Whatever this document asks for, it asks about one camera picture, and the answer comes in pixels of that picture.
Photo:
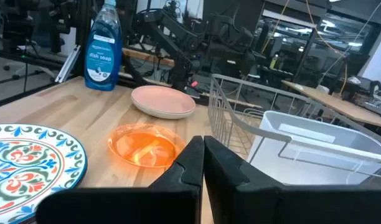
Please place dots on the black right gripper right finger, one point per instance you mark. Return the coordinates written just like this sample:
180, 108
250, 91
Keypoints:
256, 202

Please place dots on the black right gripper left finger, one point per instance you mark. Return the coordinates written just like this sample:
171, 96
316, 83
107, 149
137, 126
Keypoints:
178, 199

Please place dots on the colourful floral patterned plate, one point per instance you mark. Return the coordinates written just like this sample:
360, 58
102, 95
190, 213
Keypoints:
28, 168

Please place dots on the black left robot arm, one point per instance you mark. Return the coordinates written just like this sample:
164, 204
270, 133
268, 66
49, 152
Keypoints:
178, 40

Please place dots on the yellow-green background bottle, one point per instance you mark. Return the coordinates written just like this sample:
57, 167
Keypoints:
274, 61

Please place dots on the clear plastic cutlery tub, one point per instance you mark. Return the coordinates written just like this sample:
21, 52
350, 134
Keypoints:
318, 149

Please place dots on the pink plate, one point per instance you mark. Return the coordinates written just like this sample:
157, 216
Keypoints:
162, 99

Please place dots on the wooden background table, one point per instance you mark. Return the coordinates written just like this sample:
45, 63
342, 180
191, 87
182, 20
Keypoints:
343, 105

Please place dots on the blue water bottle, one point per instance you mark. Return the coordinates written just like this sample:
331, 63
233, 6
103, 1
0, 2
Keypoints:
102, 59

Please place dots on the white aluminium profile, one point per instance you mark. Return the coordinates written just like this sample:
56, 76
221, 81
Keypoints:
67, 65

